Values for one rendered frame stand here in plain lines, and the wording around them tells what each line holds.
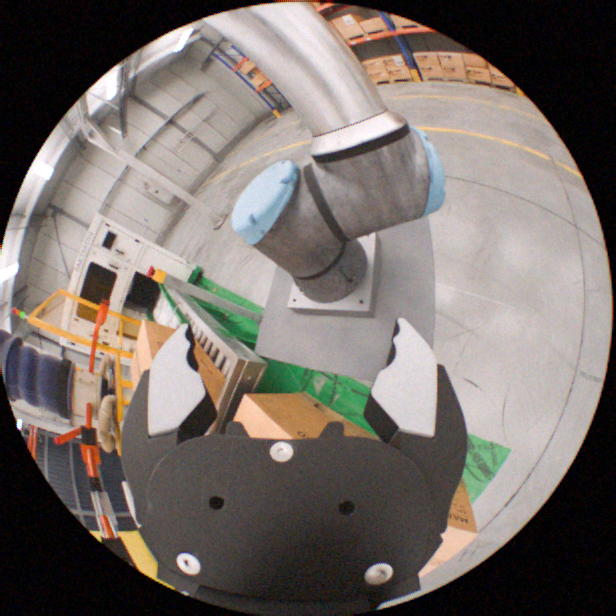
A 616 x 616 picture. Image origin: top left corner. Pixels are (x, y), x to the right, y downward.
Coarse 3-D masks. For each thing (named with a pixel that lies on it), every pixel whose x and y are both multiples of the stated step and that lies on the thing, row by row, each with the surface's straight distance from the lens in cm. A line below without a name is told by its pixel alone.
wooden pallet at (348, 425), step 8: (296, 392) 131; (304, 392) 138; (304, 400) 124; (312, 400) 131; (320, 408) 133; (328, 408) 131; (328, 416) 118; (336, 416) 129; (344, 424) 128; (352, 424) 126; (352, 432) 114; (360, 432) 126; (368, 432) 125
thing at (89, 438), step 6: (84, 426) 74; (84, 432) 73; (90, 432) 74; (96, 432) 76; (84, 438) 71; (90, 438) 72; (96, 438) 78; (84, 444) 71; (90, 444) 71; (96, 444) 70; (84, 450) 72; (96, 450) 71; (84, 456) 74; (96, 456) 73; (96, 462) 76
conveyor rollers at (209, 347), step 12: (156, 312) 288; (168, 312) 232; (168, 324) 218; (180, 324) 189; (192, 324) 162; (204, 336) 138; (204, 348) 133; (216, 348) 123; (216, 360) 119; (228, 360) 109
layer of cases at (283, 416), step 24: (240, 408) 101; (264, 408) 94; (288, 408) 104; (312, 408) 119; (264, 432) 91; (288, 432) 85; (312, 432) 93; (456, 504) 105; (456, 528) 90; (456, 552) 102
